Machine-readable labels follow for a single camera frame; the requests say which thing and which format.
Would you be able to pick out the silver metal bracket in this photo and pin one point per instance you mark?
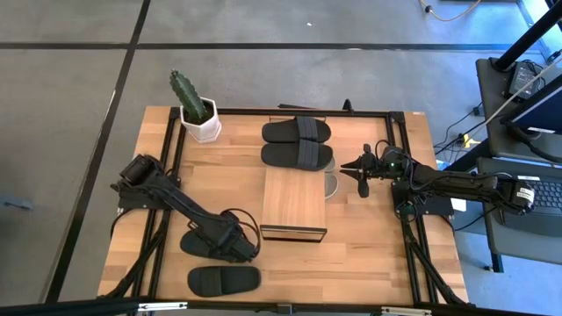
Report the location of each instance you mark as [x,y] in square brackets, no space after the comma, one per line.
[162,306]
[406,311]

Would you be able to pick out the black clamp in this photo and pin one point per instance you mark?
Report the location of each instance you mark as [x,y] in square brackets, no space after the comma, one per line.
[348,106]

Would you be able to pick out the black-framed monitor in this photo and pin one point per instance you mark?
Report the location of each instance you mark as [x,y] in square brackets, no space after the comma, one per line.
[540,109]

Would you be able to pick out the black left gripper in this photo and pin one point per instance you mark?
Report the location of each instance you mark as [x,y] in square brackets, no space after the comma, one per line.
[232,243]

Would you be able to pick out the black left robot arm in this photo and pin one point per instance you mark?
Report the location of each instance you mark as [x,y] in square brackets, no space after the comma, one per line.
[175,199]

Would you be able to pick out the black rig pole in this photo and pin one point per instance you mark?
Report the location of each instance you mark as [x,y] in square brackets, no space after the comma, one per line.
[531,33]

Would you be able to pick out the black rubber slide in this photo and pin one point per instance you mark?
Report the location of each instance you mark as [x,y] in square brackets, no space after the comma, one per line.
[224,281]
[285,130]
[285,155]
[193,243]

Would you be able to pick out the black rig crossbar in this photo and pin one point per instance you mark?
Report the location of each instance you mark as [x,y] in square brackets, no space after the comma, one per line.
[66,307]

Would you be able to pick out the wooden shelf black frame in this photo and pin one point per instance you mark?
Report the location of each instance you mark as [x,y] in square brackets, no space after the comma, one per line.
[294,197]

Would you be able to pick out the yellow tag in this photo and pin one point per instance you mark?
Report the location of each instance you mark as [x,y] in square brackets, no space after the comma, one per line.
[470,141]

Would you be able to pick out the black laptop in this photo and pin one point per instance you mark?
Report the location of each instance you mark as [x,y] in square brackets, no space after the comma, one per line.
[549,197]

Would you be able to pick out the black power adapter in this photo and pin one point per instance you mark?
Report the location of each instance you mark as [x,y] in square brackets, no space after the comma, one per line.
[524,76]

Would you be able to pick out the green cactus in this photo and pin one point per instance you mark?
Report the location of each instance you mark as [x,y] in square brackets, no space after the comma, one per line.
[189,94]

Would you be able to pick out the black aluminium table frame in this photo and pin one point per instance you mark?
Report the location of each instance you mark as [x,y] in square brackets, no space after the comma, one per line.
[246,112]

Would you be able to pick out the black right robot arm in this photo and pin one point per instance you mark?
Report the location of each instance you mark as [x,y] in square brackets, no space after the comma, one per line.
[461,184]

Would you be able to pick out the white box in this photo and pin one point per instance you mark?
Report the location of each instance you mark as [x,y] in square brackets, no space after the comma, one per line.
[204,129]

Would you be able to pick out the dark grey side table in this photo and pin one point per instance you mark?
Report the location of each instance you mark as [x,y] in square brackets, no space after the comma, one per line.
[492,109]
[487,237]

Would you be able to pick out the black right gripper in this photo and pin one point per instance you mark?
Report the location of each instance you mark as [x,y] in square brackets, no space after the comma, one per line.
[375,167]

